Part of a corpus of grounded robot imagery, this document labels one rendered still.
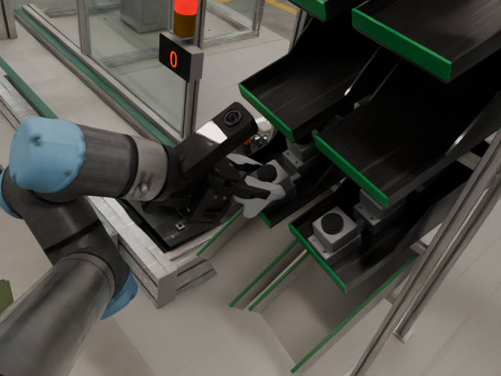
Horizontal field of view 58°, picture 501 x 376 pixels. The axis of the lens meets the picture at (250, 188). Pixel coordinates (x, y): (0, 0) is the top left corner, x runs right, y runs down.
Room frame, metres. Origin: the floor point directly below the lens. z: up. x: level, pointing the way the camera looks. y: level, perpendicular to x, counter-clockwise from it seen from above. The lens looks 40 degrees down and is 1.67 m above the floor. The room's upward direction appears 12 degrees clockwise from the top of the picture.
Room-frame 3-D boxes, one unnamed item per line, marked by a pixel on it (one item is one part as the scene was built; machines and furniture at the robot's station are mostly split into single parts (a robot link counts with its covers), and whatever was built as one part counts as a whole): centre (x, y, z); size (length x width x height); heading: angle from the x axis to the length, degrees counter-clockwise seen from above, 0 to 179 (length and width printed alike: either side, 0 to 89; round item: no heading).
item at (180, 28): (0.99, 0.22, 1.28); 0.05 x 0.05 x 0.05
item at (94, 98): (0.99, 0.36, 0.91); 0.84 x 0.28 x 0.10; 50
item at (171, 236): (0.78, 0.15, 0.96); 0.24 x 0.24 x 0.02; 50
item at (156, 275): (0.84, 0.46, 0.91); 0.89 x 0.06 x 0.11; 50
